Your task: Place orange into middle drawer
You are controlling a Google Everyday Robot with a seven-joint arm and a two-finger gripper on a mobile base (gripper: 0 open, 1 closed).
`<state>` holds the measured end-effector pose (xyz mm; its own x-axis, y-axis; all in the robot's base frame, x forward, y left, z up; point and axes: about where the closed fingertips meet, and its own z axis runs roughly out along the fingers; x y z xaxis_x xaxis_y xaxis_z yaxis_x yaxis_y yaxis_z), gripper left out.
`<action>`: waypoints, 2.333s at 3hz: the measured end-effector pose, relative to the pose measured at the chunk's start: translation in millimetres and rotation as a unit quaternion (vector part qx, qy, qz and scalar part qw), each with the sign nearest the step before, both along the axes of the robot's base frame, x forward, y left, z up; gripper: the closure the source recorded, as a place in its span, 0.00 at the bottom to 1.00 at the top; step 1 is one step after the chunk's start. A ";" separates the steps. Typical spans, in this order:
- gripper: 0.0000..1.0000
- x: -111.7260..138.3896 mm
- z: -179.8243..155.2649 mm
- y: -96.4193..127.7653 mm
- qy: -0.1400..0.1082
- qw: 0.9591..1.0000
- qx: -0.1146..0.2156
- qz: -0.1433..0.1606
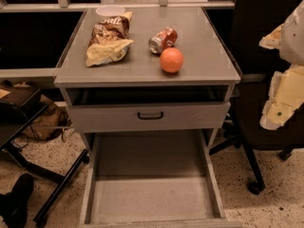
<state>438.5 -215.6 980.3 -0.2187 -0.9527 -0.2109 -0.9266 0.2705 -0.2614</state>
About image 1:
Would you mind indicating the orange fruit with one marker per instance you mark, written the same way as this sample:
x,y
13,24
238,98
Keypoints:
x,y
171,60

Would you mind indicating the crushed red soda can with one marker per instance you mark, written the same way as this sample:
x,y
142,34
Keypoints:
x,y
164,39

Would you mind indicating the brown chip bag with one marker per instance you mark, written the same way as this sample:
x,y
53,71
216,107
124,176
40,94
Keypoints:
x,y
110,40

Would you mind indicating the open grey bottom drawer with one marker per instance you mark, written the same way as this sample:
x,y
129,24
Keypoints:
x,y
158,179

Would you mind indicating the brown bag on floor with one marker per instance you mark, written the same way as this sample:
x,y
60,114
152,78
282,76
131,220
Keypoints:
x,y
49,124

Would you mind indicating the grey drawer with black handle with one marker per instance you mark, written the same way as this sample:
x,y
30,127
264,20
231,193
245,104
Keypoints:
x,y
143,117

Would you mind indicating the black office chair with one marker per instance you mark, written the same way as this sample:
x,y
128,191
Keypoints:
x,y
240,29

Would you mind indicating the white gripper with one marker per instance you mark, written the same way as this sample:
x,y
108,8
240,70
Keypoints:
x,y
294,40

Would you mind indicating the grey drawer cabinet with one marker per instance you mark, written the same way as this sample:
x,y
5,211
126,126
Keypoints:
x,y
206,76

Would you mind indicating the black shoe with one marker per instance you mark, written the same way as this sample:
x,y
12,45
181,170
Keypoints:
x,y
14,205

